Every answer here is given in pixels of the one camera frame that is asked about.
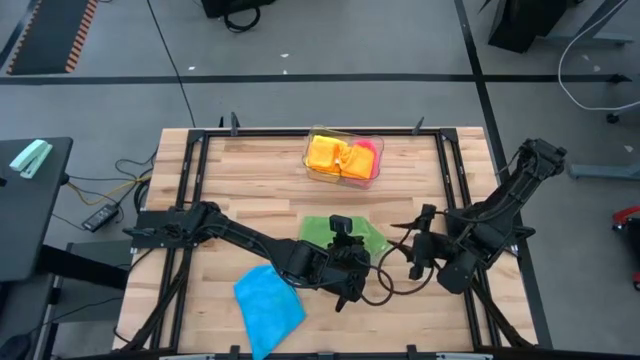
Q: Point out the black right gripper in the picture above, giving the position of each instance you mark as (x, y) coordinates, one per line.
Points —
(426, 245)

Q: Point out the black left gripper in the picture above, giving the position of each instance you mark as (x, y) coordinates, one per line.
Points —
(350, 265)

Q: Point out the green microfiber towel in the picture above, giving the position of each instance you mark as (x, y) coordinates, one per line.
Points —
(315, 230)

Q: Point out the orange microfiber towel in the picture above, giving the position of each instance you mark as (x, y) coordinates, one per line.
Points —
(357, 162)
(325, 155)

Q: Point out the pink microfiber towel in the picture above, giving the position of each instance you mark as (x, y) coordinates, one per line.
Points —
(374, 147)

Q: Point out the clear plastic bin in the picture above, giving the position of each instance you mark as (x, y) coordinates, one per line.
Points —
(381, 145)

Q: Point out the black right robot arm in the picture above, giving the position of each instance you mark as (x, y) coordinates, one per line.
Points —
(500, 210)

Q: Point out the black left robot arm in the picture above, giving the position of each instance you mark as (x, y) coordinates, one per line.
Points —
(250, 240)

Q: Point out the blue microfiber towel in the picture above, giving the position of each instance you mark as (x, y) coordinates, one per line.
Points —
(270, 310)

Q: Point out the grey desk foot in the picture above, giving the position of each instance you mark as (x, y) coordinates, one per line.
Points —
(605, 171)

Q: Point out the red cart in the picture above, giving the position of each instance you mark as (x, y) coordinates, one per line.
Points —
(627, 215)

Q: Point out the black caster wheel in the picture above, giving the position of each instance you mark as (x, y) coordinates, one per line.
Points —
(612, 118)

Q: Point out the black cabinet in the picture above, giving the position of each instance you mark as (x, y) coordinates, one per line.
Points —
(525, 22)

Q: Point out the black power adapter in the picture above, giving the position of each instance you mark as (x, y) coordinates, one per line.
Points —
(100, 216)

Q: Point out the black desk crossbeam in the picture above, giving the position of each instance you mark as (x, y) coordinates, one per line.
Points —
(80, 265)

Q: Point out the grey desk leg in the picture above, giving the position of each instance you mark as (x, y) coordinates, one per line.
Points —
(600, 37)

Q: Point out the black equipment box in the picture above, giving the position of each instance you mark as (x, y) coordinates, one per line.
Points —
(235, 6)

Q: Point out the black side table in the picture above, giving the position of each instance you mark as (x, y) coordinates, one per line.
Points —
(30, 225)

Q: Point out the mint green stapler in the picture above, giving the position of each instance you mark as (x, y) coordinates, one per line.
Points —
(31, 157)

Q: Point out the black mat with orange edge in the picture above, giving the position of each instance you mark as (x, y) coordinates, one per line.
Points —
(50, 35)

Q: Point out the black frame clamp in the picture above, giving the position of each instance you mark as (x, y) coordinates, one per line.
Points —
(418, 126)
(234, 351)
(235, 124)
(411, 351)

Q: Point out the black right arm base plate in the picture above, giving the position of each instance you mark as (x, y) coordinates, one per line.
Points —
(522, 232)

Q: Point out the silver bracket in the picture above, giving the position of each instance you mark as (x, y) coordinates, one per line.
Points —
(465, 356)
(187, 357)

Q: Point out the black aluminium table frame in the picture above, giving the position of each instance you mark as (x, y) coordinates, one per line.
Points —
(250, 133)

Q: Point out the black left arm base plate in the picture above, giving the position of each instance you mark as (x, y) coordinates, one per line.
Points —
(147, 220)

